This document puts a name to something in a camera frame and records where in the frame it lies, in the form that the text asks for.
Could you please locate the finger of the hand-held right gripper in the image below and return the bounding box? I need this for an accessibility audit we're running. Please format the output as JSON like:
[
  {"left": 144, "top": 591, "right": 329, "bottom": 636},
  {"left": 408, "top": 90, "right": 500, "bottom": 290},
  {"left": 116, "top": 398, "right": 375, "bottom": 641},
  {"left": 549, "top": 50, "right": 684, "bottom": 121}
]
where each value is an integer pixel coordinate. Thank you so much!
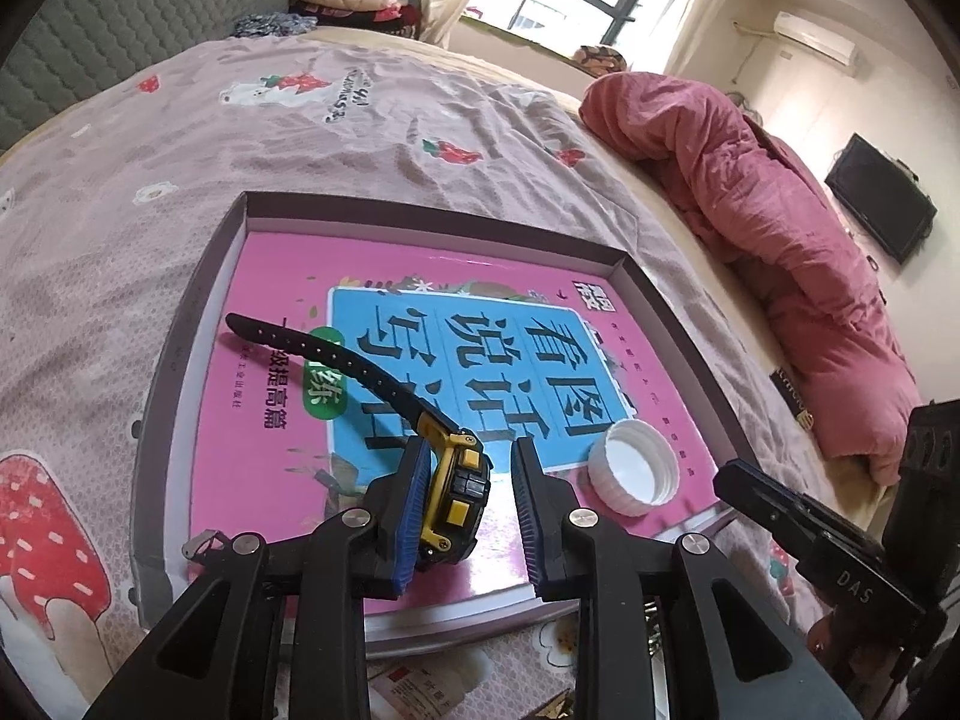
[{"left": 712, "top": 459, "right": 947, "bottom": 642}]

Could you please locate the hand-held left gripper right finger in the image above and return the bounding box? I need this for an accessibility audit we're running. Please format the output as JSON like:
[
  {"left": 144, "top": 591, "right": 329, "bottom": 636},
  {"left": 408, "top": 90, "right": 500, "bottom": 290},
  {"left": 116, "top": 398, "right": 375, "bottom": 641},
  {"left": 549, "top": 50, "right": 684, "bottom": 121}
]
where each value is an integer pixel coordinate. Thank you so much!
[{"left": 510, "top": 441, "right": 863, "bottom": 720}]

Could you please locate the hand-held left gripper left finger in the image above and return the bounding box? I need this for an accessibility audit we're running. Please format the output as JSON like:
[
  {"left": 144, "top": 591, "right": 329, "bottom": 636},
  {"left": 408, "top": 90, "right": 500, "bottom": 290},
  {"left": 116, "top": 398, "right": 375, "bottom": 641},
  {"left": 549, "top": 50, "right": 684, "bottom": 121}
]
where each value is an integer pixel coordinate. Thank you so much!
[{"left": 82, "top": 439, "right": 436, "bottom": 720}]

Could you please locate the yellow and black toy watch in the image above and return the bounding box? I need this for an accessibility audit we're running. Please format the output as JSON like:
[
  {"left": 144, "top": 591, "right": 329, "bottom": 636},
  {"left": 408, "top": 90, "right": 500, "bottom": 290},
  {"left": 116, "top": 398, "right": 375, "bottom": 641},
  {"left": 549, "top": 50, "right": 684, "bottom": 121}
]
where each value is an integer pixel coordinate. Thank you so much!
[{"left": 225, "top": 313, "right": 492, "bottom": 575}]

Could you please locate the shallow grey cardboard box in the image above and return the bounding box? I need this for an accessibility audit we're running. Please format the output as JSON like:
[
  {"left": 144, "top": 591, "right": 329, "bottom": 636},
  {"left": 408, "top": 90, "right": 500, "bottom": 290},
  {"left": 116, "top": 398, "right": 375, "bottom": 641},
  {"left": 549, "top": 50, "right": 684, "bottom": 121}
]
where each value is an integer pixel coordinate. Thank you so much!
[{"left": 129, "top": 191, "right": 758, "bottom": 653}]

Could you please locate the white ribbed bottle cap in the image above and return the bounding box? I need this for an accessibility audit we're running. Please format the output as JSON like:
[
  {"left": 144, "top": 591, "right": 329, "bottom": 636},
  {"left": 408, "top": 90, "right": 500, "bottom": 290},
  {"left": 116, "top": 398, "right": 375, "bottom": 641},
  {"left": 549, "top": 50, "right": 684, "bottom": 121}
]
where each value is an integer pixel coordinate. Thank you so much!
[{"left": 587, "top": 421, "right": 680, "bottom": 517}]

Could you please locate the black packet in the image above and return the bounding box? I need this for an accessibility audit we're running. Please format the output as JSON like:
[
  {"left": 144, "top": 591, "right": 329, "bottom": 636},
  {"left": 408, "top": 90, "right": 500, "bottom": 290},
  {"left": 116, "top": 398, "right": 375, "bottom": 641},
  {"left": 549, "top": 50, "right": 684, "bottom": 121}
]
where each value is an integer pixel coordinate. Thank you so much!
[{"left": 772, "top": 367, "right": 818, "bottom": 432}]

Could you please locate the pink and blue book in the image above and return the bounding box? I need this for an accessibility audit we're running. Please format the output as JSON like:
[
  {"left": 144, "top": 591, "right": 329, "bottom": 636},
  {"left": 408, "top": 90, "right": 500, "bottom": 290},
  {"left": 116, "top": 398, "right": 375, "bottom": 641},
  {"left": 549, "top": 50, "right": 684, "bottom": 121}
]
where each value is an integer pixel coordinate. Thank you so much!
[{"left": 187, "top": 231, "right": 740, "bottom": 612}]

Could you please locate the white pill bottle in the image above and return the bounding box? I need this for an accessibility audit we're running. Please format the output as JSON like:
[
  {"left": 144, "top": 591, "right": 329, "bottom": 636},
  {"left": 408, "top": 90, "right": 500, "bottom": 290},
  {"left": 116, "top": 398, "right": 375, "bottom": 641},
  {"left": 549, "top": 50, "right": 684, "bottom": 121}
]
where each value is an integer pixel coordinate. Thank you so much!
[{"left": 367, "top": 658, "right": 460, "bottom": 720}]

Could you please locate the pink quilt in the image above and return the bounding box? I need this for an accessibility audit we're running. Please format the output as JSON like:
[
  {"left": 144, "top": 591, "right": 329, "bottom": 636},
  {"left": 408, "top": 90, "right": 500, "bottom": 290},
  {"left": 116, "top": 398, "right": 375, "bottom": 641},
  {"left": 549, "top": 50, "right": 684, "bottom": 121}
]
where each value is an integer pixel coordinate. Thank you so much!
[{"left": 577, "top": 71, "right": 923, "bottom": 485}]

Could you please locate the strawberry printed bed sheet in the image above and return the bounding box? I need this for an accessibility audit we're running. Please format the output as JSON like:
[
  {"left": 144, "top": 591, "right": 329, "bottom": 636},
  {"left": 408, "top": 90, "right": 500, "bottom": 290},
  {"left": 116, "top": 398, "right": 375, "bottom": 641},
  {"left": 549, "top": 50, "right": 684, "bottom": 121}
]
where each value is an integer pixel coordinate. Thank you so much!
[{"left": 0, "top": 30, "right": 901, "bottom": 720}]

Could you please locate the brown patterned pillow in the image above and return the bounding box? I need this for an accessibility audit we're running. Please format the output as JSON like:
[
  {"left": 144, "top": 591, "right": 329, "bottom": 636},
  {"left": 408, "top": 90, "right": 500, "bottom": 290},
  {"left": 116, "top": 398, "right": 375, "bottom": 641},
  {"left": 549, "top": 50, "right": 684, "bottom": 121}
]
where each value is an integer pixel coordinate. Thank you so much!
[{"left": 574, "top": 45, "right": 627, "bottom": 76}]

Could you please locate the white air conditioner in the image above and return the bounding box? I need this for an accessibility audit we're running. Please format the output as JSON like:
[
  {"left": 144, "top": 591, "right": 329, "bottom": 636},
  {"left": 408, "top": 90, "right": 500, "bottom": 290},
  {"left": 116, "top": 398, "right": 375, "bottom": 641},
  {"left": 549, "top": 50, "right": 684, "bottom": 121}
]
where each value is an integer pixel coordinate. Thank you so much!
[{"left": 772, "top": 11, "right": 860, "bottom": 76}]

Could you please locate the blue patterned cloth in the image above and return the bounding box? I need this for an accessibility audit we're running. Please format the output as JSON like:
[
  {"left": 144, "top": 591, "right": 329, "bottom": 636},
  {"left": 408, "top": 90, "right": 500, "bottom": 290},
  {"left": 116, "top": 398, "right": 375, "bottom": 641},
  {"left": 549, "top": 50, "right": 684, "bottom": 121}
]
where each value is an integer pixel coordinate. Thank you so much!
[{"left": 232, "top": 13, "right": 308, "bottom": 38}]

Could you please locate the grey quilted headboard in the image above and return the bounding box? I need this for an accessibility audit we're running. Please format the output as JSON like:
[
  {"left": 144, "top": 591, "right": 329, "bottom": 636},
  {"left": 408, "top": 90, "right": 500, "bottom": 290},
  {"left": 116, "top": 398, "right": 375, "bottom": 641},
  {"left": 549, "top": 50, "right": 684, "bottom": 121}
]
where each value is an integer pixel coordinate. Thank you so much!
[{"left": 0, "top": 0, "right": 301, "bottom": 158}]

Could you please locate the black wall television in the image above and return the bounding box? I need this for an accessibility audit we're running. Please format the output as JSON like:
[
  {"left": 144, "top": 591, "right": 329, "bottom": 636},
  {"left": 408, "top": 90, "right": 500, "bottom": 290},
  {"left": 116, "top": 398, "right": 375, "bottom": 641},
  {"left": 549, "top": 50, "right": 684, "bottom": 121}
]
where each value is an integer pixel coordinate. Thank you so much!
[{"left": 825, "top": 133, "right": 938, "bottom": 265}]

